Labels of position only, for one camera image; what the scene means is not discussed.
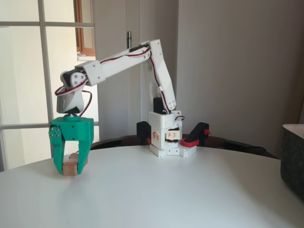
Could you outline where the yellow paper label F3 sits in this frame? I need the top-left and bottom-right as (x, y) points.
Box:
(166, 129), (181, 141)

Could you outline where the dark brown curved chair back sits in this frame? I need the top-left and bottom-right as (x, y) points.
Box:
(90, 134), (279, 160)

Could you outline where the red painted wooden toy block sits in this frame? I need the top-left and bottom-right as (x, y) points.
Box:
(62, 152), (89, 177)

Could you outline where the black red table clamp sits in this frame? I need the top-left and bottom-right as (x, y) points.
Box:
(180, 122), (212, 148)
(136, 121), (153, 145)

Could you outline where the yellow paper label F5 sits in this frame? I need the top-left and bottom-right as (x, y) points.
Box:
(151, 129), (162, 144)

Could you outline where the white glazed door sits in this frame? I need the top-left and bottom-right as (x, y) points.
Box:
(0, 0), (100, 172)

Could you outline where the dark grey felt container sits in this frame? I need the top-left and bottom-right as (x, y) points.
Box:
(280, 123), (304, 203)

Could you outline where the brown wooden window frame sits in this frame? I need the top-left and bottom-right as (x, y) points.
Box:
(75, 0), (96, 61)

